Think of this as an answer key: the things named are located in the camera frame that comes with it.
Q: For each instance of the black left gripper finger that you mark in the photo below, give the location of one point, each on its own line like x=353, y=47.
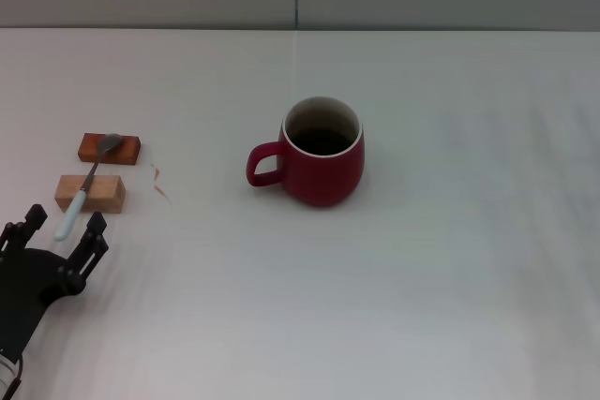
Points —
x=33, y=219
x=91, y=250

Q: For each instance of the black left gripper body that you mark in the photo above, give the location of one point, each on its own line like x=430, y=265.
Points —
x=28, y=278

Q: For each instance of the red ceramic mug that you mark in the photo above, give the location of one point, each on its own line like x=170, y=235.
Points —
x=323, y=180

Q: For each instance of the light wooden block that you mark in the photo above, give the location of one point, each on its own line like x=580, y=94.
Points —
x=105, y=194

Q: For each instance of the reddish brown wooden block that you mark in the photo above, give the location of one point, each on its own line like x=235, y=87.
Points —
x=127, y=152

